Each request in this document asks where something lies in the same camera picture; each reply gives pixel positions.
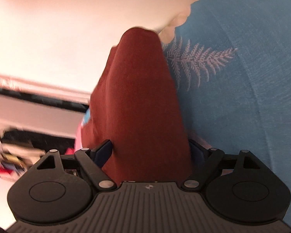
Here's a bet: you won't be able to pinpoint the dark red knit sweater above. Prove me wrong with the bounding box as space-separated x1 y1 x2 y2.
81 27 192 183

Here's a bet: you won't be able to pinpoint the dark cluttered shelf items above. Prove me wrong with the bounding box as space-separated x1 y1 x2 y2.
0 127 75 182

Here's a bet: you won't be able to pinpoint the pink satin curtain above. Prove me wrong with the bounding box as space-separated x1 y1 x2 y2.
0 75 90 113

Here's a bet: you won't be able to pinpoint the blue floral bed sheet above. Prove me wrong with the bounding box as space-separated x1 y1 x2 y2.
158 0 291 226

